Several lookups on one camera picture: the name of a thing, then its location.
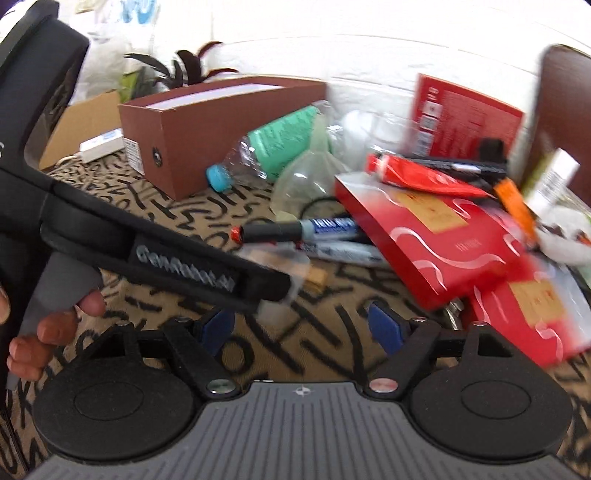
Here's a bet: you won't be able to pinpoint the green label plastic bottle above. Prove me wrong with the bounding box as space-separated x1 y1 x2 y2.
206 105 333 192

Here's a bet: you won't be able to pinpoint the red printed box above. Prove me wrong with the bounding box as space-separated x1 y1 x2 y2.
402 73 527 162

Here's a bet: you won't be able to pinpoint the small orange box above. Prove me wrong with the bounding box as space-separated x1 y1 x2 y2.
492 178 539 241

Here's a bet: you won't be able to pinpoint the black hair tie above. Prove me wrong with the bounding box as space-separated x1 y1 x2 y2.
300 196 343 221

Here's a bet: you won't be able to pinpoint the person's left hand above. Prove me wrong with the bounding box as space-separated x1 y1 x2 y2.
8 290 107 383

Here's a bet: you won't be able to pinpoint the small white box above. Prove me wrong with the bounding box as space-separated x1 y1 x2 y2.
78 130 125 163

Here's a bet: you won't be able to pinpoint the dark leaf potted plant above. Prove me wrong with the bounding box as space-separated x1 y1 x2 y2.
122 41 238 92

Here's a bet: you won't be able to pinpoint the white marker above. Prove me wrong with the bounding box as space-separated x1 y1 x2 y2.
300 240 389 269

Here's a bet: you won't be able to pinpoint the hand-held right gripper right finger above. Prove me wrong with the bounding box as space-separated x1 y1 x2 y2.
362 300 515 397

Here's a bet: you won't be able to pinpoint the red box wavy lines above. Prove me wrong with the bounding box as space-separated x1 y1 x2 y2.
333 172 530 311
468 263 591 368

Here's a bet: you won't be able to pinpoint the flat brown cardboard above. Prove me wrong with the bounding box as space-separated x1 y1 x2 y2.
39 90 123 172

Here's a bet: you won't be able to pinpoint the dark wooden headboard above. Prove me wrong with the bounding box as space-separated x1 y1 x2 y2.
538 44 591 185

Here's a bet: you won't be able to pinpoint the white barcode box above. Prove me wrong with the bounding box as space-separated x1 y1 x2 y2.
524 148 581 216

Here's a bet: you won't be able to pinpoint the clear plastic funnel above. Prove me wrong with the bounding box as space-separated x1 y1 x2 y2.
270 113 352 216

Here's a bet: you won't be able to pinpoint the black marker pen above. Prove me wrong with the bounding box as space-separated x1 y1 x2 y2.
406 154 509 179

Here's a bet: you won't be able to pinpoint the blue label marker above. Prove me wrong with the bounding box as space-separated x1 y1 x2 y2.
231 217 359 244

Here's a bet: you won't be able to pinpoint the black fabric strap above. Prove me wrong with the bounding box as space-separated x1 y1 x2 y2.
478 138 507 163

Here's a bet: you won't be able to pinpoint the small clear plastic packet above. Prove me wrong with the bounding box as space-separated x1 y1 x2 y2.
240 247 329 324

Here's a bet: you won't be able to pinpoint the white plastic bag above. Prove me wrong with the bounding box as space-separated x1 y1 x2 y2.
78 0 163 103

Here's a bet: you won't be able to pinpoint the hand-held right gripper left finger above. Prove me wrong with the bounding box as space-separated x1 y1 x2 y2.
88 307 243 398

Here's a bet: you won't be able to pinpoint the brown letter print blanket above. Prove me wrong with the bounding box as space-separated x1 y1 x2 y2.
0 154 591 480

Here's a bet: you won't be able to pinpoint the clear plastic cup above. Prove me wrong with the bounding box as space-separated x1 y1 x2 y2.
339 111 416 158

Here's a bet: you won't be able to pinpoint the narrow brown cardboard box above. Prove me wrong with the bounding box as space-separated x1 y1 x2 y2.
117 76 328 201

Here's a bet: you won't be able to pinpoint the red tube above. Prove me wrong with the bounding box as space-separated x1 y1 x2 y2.
367 154 492 199

